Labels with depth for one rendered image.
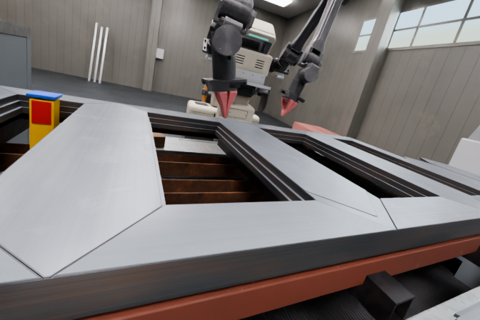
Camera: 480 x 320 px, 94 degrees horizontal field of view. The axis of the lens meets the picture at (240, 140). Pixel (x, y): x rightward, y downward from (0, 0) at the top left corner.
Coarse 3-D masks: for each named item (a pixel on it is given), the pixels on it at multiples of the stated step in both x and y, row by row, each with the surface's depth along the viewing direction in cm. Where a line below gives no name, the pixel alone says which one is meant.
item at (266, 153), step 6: (258, 150) 62; (264, 150) 64; (270, 150) 65; (276, 150) 67; (282, 150) 69; (264, 156) 58; (270, 156) 59; (276, 156) 61; (282, 156) 62; (288, 156) 63; (294, 156) 65; (300, 156) 66; (306, 156) 68
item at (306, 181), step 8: (288, 176) 48; (296, 176) 49; (304, 176) 50; (312, 176) 52; (320, 176) 53; (328, 176) 54; (336, 176) 56; (304, 184) 46; (312, 184) 47; (320, 184) 48; (328, 184) 49; (336, 184) 50; (344, 184) 51; (352, 184) 53
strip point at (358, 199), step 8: (312, 192) 43; (320, 192) 44; (328, 192) 45; (336, 192) 46; (344, 192) 47; (352, 192) 48; (360, 192) 49; (336, 200) 42; (344, 200) 43; (352, 200) 44; (360, 200) 45; (368, 200) 46; (360, 208) 41; (368, 208) 42
